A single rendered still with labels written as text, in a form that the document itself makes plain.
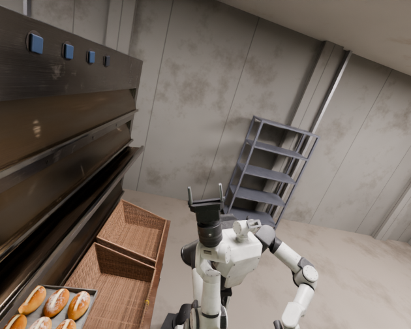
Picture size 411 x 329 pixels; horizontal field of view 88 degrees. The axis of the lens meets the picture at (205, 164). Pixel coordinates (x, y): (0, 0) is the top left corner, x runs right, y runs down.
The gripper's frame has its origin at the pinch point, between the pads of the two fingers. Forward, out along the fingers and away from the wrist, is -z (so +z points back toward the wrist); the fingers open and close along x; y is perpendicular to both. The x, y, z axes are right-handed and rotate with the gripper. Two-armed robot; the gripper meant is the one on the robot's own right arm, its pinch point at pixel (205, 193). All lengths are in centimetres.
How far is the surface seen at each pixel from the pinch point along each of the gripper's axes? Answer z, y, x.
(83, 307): 36, 7, -49
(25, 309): 30, 12, -65
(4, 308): 14, 28, -51
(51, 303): 31, 9, -58
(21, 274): 13, 16, -57
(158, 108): -44, -277, -69
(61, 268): 43, -26, -82
